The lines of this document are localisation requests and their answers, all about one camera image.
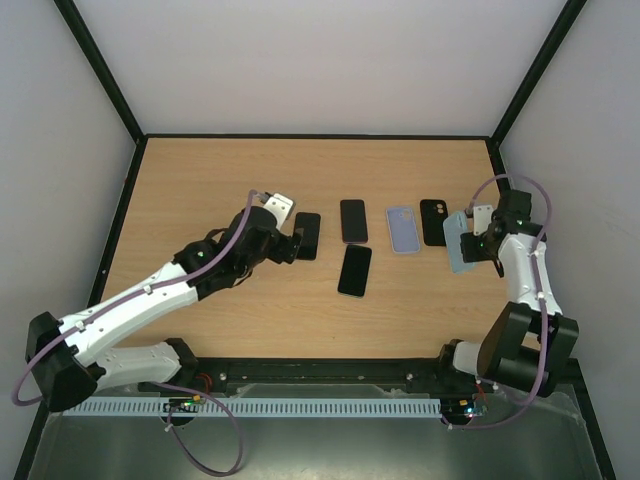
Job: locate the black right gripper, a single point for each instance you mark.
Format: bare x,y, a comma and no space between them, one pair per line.
470,248

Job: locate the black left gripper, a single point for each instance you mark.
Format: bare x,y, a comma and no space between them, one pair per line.
288,248

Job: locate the light blue card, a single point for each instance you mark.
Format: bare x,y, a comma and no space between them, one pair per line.
453,228

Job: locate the black phone case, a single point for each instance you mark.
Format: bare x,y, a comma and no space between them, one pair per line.
433,213

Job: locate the purple smartphone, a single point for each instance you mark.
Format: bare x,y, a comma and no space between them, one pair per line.
353,221

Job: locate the lavender phone case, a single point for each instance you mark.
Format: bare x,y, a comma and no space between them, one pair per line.
403,230

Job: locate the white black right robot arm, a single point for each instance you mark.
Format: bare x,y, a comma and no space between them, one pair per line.
531,341

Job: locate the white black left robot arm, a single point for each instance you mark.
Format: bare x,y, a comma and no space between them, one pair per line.
76,356

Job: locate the right circuit board with leds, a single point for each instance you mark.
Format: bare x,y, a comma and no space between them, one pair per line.
473,407

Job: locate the circuit board with leds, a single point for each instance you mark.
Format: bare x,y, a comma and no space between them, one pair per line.
473,407
191,404

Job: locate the left circuit board with leds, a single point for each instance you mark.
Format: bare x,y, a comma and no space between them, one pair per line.
191,404

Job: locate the grey metal front plate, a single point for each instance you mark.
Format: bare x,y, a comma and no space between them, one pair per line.
549,441

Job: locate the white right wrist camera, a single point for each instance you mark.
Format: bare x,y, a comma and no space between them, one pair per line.
481,216

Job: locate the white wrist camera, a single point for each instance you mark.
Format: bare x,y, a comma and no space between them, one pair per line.
278,204
481,216

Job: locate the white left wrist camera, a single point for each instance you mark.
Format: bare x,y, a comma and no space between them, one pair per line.
278,204

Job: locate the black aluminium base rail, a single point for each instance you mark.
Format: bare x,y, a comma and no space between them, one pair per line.
410,375

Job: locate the white slotted cable duct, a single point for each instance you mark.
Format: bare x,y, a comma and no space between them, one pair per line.
264,408

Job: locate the black enclosure frame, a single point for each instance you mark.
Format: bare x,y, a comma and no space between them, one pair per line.
76,24

